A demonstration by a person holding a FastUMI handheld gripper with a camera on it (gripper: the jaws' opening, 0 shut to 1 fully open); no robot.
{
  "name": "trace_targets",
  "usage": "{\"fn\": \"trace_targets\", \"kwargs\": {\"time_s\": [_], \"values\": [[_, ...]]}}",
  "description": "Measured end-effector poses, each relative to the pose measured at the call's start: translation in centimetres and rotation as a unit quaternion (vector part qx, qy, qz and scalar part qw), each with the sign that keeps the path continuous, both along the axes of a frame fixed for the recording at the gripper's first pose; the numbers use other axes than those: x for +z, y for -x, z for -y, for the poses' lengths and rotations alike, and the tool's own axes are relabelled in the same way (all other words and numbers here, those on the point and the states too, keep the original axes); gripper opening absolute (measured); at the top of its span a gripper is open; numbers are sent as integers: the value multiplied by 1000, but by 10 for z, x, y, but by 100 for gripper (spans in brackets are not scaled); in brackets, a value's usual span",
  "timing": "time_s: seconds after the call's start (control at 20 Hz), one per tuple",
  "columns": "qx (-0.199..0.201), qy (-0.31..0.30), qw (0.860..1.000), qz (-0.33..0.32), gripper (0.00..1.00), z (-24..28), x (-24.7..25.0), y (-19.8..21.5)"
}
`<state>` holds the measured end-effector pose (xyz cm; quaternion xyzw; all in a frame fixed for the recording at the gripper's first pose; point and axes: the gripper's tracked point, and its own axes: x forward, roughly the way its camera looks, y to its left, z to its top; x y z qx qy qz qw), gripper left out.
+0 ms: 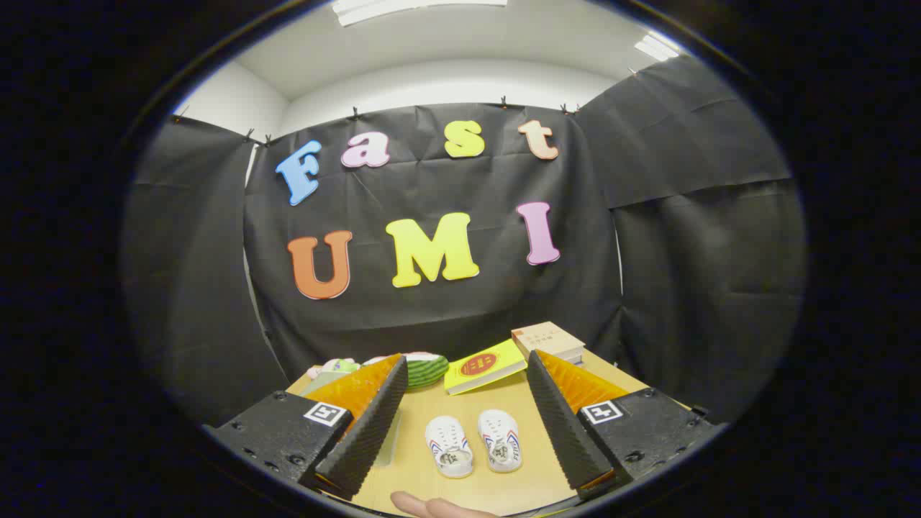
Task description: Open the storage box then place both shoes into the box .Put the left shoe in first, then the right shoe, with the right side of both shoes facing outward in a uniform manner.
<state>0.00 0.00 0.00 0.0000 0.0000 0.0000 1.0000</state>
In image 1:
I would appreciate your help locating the watermelon slice plush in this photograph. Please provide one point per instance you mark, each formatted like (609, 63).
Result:
(426, 370)

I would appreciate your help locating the black backdrop cloth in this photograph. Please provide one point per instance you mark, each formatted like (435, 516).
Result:
(432, 324)

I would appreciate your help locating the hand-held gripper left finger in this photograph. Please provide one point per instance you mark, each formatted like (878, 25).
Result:
(374, 424)

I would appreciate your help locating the pale green fabric storage box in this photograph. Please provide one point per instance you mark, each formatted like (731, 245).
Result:
(392, 442)

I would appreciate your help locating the pink and green plush toy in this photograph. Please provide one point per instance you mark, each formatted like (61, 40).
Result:
(334, 367)

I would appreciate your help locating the white cover book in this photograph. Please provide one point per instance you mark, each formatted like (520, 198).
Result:
(573, 357)

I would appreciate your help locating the beige cover book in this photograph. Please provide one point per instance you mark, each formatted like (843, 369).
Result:
(547, 338)

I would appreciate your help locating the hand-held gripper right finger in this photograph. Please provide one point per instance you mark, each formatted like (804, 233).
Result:
(557, 424)

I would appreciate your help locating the long ceiling light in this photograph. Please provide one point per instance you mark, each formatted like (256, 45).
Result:
(410, 8)

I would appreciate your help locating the yellow book with red circle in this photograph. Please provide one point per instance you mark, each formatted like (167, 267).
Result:
(483, 367)

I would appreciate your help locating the white shoe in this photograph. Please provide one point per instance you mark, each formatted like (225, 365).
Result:
(500, 440)
(448, 446)

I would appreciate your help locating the small ceiling light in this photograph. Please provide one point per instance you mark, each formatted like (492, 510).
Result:
(656, 47)

